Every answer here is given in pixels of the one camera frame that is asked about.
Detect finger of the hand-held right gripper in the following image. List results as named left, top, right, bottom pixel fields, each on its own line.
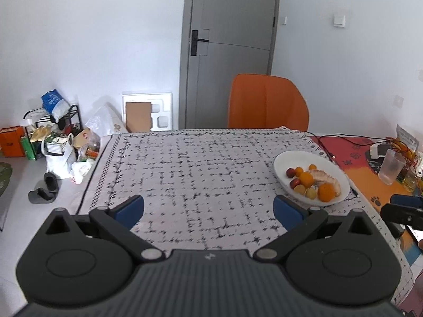
left=391, top=194, right=423, bottom=208
left=380, top=204, right=423, bottom=230

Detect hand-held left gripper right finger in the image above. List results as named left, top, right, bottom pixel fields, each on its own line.
left=254, top=195, right=375, bottom=264

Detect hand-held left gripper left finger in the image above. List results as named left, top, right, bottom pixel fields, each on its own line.
left=44, top=195, right=166, bottom=265

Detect large orange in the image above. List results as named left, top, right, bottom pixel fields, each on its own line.
left=299, top=171, right=315, bottom=188
left=318, top=184, right=335, bottom=203

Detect yellow glass jar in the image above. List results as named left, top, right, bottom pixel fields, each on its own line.
left=401, top=167, right=419, bottom=193

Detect frosted plastic cup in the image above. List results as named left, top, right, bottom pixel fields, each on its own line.
left=378, top=148, right=406, bottom=186

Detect red orange cat mat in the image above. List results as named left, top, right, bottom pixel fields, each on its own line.
left=311, top=135, right=423, bottom=268

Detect white power adapter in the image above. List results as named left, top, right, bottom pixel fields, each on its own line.
left=368, top=142, right=392, bottom=161

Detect grey foil packet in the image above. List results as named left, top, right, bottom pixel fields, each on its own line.
left=396, top=124, right=420, bottom=152

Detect small white plastic bag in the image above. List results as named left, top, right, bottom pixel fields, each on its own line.
left=71, top=158, right=96, bottom=184

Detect grey patterned tablecloth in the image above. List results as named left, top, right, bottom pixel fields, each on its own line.
left=77, top=126, right=415, bottom=307

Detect black slipper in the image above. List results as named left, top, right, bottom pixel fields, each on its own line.
left=28, top=188, right=56, bottom=204
left=44, top=172, right=60, bottom=192

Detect open brown carton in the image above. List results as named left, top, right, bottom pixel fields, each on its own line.
left=73, top=127, right=100, bottom=149

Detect brown cardboard piece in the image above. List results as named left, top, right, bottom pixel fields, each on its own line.
left=126, top=102, right=153, bottom=133

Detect clear plastic bag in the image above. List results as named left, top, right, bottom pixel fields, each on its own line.
left=85, top=103, right=128, bottom=137

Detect orange chair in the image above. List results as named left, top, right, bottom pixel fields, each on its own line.
left=228, top=73, right=309, bottom=132

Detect white foam packaging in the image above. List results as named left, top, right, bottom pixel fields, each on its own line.
left=122, top=91, right=173, bottom=133

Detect yellow gloves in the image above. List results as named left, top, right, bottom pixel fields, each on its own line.
left=31, top=125, right=53, bottom=142

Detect green box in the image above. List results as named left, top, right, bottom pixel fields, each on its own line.
left=20, top=135, right=37, bottom=161

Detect blue white bag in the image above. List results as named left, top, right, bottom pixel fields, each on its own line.
left=41, top=88, right=71, bottom=121

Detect orange box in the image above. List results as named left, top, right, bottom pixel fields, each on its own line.
left=0, top=126, right=26, bottom=158

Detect grey door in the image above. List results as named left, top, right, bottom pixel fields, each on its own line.
left=180, top=0, right=281, bottom=129

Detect black cable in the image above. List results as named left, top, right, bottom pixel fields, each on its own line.
left=309, top=131, right=385, bottom=197

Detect black wire rack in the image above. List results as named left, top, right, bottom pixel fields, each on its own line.
left=23, top=105, right=82, bottom=139

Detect black door handle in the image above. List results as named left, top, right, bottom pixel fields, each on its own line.
left=191, top=30, right=210, bottom=56

